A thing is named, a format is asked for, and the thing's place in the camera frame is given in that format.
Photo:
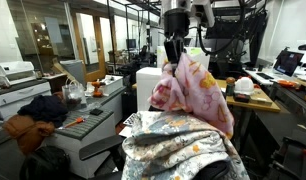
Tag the black backpack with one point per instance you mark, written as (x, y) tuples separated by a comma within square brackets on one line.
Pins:
[(46, 165)]

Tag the large white cardboard box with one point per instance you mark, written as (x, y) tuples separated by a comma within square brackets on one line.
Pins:
[(148, 86)]

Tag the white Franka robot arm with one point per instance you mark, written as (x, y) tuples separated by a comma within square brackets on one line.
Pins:
[(203, 10)]

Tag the grey office desk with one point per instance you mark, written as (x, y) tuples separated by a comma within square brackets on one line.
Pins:
[(293, 98)]

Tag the dark bottle brown cap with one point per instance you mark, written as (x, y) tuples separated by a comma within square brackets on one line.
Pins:
[(230, 87)]

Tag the grey trash bin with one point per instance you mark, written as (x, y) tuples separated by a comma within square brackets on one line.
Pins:
[(74, 70)]

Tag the white box green label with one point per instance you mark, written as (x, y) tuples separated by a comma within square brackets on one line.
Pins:
[(199, 58)]

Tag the white low cabinet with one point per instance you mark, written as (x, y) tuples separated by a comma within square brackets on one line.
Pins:
[(59, 150)]

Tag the clear plastic bag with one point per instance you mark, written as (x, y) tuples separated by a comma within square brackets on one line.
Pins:
[(74, 96)]

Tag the wooden table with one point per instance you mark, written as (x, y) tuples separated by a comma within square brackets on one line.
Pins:
[(259, 100)]

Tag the white black dotted sheet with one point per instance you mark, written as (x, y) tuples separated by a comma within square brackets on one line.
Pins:
[(129, 119)]

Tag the brown jacket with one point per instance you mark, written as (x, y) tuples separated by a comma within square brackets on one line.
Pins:
[(26, 133)]

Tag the open laptop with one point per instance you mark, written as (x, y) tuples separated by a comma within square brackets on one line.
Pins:
[(288, 63)]

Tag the black stereo camera bar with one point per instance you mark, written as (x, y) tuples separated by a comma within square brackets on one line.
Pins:
[(305, 47)]

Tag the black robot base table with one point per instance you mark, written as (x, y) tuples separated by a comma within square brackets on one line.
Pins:
[(286, 133)]

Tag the white hard hat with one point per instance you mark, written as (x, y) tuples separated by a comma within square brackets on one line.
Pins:
[(243, 86)]

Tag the orange hand tool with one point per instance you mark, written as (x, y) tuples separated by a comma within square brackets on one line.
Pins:
[(288, 83)]

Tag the black metal cage frame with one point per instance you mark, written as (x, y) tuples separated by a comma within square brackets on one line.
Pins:
[(108, 33)]

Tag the pink patterned fleece blanket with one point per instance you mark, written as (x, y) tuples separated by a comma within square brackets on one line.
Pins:
[(199, 93)]

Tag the white drawer cabinet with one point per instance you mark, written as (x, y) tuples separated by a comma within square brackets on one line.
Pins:
[(23, 96)]

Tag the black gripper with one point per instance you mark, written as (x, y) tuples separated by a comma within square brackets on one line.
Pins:
[(176, 23)]

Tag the black red battery pack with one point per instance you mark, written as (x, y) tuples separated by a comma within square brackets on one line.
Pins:
[(242, 97)]

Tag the small black flat device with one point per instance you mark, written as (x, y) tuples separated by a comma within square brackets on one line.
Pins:
[(96, 112)]

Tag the white printer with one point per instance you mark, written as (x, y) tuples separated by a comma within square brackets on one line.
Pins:
[(13, 71)]

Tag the small white box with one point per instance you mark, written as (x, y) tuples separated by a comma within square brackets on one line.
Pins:
[(113, 85)]

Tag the blue floral quilt blanket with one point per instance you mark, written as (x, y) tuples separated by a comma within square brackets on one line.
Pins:
[(173, 146)]

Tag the wooden door frame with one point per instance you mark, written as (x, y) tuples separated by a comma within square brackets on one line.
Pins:
[(99, 50)]

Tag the grey ribbed mat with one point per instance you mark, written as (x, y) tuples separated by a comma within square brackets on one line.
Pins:
[(86, 126)]

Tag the black keyboard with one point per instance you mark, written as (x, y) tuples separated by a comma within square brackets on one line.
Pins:
[(264, 75)]

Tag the brown cardboard sheet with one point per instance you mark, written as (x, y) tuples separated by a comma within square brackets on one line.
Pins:
[(58, 68)]

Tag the frosted window sheet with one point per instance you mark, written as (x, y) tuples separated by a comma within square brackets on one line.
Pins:
[(53, 30)]

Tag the black office chair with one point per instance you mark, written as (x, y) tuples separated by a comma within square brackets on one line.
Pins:
[(99, 148)]

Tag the dark navy garment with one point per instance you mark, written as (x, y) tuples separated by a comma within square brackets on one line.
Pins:
[(43, 108)]

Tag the grey topped white counter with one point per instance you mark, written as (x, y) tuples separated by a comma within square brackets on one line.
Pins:
[(109, 106)]

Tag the black equipment stack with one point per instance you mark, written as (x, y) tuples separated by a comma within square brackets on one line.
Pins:
[(229, 66)]

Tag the small background monitor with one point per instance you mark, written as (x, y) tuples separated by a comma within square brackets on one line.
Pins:
[(131, 44)]

